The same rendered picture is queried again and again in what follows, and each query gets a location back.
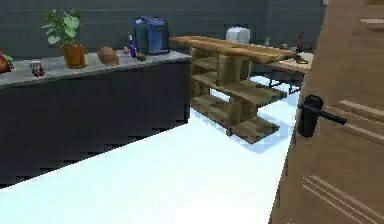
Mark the red patterned cup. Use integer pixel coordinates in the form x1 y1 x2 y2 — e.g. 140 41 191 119
28 60 46 78

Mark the wooden open shelf unit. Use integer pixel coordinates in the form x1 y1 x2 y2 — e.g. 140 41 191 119
169 35 298 146

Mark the red round object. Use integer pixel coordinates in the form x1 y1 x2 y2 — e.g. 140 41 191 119
0 50 15 75

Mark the dark counter cabinet marble top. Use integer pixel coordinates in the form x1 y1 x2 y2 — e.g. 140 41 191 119
0 49 192 190

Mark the black door lever handle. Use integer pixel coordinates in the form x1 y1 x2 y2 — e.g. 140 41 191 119
296 94 348 139

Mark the blue spray bottle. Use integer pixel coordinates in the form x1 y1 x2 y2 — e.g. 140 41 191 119
127 33 138 59

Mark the brown wooden room door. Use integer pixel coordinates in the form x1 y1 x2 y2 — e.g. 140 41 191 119
268 0 384 224

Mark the blue toaster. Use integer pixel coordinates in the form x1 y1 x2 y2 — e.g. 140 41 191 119
130 15 171 56

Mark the white box appliance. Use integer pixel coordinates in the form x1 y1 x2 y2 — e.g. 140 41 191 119
225 26 251 45

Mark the green plant in orange pot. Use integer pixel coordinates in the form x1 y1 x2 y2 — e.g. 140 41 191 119
41 9 88 70

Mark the wooden table with black legs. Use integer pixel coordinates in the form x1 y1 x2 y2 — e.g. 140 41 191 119
266 51 315 95

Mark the dark small object on table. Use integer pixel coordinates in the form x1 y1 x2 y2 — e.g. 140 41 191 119
294 53 310 65

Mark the brown bread loaf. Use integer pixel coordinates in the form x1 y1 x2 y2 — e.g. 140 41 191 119
97 46 121 67

